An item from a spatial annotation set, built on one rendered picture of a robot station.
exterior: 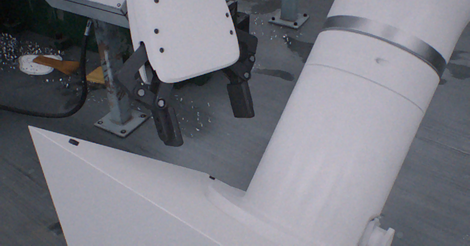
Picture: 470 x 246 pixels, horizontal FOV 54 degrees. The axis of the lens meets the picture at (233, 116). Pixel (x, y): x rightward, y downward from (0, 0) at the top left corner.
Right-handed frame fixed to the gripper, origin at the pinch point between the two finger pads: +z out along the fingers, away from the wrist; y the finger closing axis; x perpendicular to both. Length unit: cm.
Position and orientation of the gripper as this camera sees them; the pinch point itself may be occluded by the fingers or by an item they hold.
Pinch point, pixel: (209, 122)
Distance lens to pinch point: 48.4
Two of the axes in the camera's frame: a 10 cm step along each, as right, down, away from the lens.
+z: 2.4, 9.5, 1.8
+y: -7.9, 3.0, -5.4
